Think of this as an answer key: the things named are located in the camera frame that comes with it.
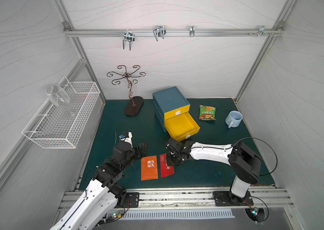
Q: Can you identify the orange postcard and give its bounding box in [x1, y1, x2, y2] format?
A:
[141, 156, 158, 181]

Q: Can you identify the red postcard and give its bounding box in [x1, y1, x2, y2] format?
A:
[160, 153, 174, 178]

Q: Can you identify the teal drawer cabinet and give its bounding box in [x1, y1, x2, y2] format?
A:
[152, 86, 190, 132]

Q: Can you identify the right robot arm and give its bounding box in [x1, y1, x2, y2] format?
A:
[166, 138, 262, 199]

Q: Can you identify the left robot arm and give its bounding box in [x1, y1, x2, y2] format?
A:
[51, 141, 148, 230]

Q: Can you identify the brown metal jewelry stand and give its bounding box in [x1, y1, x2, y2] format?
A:
[106, 65, 146, 116]

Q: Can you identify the green snack packet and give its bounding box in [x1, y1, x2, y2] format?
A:
[199, 105, 216, 121]

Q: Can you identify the green table mat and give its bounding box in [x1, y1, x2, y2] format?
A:
[79, 98, 260, 190]

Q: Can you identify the light blue mug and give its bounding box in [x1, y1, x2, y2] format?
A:
[225, 111, 243, 128]

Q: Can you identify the white vent strip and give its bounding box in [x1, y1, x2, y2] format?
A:
[121, 209, 235, 220]

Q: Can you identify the round black led puck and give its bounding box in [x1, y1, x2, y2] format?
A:
[245, 208, 266, 223]

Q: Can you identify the clear wine glass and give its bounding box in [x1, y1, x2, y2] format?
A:
[45, 85, 75, 117]

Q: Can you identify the double metal hook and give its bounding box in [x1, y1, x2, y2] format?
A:
[123, 32, 135, 50]

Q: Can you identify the small metal clip hook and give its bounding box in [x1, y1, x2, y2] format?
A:
[189, 25, 195, 37]

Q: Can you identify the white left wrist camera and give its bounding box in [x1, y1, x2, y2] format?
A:
[119, 132, 133, 147]

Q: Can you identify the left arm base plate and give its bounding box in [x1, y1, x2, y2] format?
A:
[118, 192, 140, 209]

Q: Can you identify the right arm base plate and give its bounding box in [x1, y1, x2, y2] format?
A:
[213, 191, 254, 207]

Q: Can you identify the white wire basket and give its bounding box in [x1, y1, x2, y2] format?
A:
[22, 76, 100, 149]

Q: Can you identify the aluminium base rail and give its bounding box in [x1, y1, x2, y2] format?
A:
[58, 185, 295, 212]

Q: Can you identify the wire metal hook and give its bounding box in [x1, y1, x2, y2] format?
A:
[153, 25, 166, 41]

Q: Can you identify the horizontal aluminium rail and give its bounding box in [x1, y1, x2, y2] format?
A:
[64, 28, 285, 38]

